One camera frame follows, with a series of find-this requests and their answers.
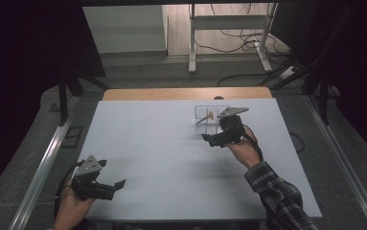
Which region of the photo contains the white metal desk frame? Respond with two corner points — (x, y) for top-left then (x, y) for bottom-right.
(188, 3), (279, 75)

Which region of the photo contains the dark floor plate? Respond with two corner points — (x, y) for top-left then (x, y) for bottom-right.
(60, 126), (84, 150)

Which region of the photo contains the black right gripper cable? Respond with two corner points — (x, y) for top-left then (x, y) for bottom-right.
(241, 124), (264, 163)

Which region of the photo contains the clear acrylic organizer box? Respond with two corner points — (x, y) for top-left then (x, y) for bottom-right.
(194, 104), (232, 135)

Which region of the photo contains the dark curtain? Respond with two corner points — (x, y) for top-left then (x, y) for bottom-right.
(0, 0), (107, 206)
(268, 0), (367, 158)

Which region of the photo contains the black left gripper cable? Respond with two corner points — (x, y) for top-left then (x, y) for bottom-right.
(54, 160), (85, 219)

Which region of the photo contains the white power strip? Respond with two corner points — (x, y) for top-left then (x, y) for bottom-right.
(279, 65), (298, 81)

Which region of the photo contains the black metal stand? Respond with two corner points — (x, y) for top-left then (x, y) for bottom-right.
(261, 4), (359, 127)
(57, 67), (111, 127)

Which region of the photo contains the person's left hand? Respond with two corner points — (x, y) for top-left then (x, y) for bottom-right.
(53, 186), (96, 230)

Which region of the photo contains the tangle of black floor cables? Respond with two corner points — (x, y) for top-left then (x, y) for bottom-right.
(193, 3), (291, 59)

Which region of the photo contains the person's right hand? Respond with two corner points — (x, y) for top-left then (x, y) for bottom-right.
(224, 126), (264, 171)

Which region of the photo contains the long black floor cable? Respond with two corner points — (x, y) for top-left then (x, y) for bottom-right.
(217, 72), (270, 88)

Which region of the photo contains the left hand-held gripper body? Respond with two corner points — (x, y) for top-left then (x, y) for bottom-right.
(71, 155), (117, 201)

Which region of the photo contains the aluminium rail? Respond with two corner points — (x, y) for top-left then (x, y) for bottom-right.
(303, 94), (367, 230)
(8, 95), (80, 230)

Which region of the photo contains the makeup brush with dark handle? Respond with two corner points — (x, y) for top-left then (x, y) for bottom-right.
(195, 110), (217, 126)

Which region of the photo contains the looped black cable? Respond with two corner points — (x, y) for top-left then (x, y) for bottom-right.
(288, 131), (306, 153)

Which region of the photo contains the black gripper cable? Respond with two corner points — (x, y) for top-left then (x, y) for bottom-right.
(241, 124), (264, 163)
(54, 160), (85, 219)

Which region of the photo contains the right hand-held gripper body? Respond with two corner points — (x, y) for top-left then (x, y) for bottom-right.
(212, 107), (250, 149)

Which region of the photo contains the white cabinet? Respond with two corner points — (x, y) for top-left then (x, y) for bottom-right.
(82, 4), (169, 55)

